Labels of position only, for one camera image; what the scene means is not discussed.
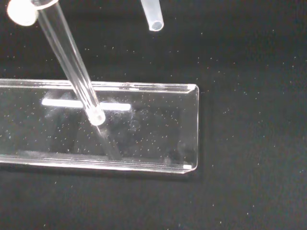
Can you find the black bench cloth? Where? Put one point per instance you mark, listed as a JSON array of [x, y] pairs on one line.
[[239, 119]]

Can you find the clear acrylic funnel stand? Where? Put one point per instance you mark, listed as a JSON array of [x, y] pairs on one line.
[[156, 134]]

